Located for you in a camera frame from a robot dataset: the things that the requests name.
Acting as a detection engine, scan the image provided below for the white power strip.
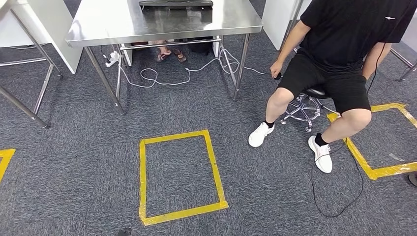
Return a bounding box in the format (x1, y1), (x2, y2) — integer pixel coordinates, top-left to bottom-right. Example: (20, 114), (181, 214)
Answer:
(105, 50), (121, 68)

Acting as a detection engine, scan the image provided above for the person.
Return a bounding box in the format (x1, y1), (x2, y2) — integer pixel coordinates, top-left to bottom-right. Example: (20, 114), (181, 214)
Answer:
(155, 40), (187, 62)
(248, 0), (417, 174)

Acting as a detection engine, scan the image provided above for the chrome stool black seat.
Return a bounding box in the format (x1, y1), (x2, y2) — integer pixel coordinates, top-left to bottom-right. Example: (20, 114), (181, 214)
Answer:
(280, 85), (340, 133)

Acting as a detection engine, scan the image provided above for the white desk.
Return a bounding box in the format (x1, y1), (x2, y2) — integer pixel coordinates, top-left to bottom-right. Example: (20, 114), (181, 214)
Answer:
(261, 0), (305, 51)
(0, 0), (84, 74)

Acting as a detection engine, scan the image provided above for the black bag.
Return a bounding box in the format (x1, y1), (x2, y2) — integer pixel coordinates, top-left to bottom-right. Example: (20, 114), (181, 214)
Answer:
(188, 39), (215, 56)

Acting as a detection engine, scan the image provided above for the yellow floor tape square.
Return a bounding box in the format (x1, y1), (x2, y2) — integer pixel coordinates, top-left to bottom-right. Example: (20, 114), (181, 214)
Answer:
(139, 129), (229, 227)
(0, 148), (16, 183)
(327, 103), (417, 181)

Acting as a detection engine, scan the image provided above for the white floor cable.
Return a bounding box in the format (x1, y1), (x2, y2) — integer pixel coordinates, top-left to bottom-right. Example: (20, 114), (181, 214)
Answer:
(119, 48), (272, 89)

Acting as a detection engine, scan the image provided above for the steel workbench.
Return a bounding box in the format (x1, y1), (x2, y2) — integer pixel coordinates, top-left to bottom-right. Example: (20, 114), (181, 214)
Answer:
(65, 0), (264, 115)

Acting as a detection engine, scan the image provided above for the black floor cable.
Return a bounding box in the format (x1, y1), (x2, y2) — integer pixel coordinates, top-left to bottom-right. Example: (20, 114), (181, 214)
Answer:
(309, 42), (388, 218)

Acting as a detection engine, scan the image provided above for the black plastic bracket panel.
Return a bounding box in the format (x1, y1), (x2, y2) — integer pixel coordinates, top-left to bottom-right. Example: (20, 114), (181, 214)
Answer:
(139, 0), (214, 9)

